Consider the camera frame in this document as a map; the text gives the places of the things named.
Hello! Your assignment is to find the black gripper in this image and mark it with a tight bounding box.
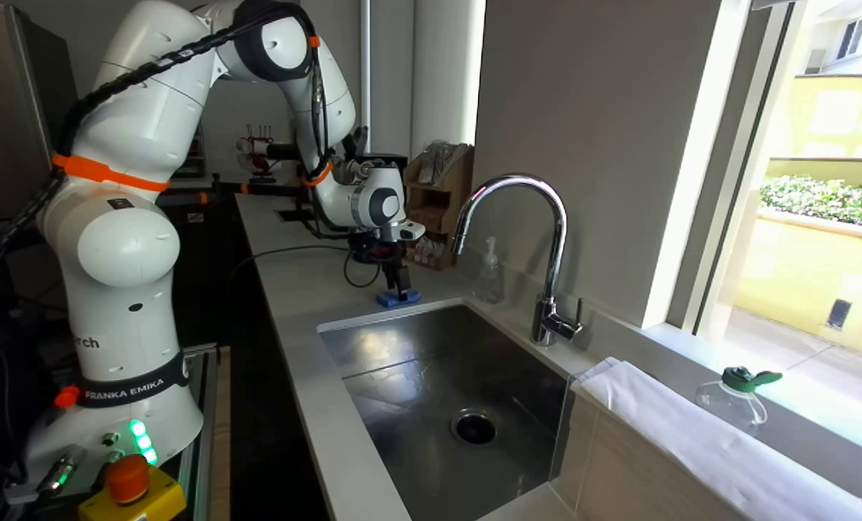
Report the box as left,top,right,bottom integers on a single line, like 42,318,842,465
350,231,416,302

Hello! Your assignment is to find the blue sponge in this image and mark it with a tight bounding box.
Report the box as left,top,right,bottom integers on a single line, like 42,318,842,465
373,286,427,312

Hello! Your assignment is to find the stainless steel sink basin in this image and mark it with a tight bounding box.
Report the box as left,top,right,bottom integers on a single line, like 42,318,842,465
315,302,577,521

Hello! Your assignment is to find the round sink drain hole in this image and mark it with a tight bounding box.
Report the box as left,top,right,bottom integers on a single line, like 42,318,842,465
451,405,500,448

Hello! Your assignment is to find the clear soap pump bottle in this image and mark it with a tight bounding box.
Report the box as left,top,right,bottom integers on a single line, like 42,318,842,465
476,234,509,306

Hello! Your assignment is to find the wooden organizer box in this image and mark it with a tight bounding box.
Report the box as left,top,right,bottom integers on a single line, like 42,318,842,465
403,143,479,271

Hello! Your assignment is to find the chrome gooseneck faucet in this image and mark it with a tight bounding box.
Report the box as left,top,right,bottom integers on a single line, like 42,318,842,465
454,174,587,348

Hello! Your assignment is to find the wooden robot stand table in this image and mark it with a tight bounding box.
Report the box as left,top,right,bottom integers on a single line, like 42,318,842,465
202,344,234,521

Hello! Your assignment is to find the white towel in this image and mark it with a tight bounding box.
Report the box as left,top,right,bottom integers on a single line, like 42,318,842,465
571,355,862,521

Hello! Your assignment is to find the yellow emergency stop button box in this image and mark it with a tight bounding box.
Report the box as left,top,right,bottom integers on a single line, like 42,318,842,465
77,454,189,521

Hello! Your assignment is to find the clear bottle with green cap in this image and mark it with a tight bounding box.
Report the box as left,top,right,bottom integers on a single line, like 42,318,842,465
696,364,785,434

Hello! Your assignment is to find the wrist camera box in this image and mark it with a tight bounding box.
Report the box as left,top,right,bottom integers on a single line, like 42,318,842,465
396,218,432,247

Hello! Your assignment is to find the thin black counter cable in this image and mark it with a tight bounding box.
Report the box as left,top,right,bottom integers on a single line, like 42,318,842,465
233,244,353,283

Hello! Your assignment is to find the black robot cable conduit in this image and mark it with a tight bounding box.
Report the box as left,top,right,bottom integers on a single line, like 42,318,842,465
59,17,260,159

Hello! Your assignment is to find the outdoor wall outlet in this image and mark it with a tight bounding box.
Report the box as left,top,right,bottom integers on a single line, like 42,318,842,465
826,299,855,332

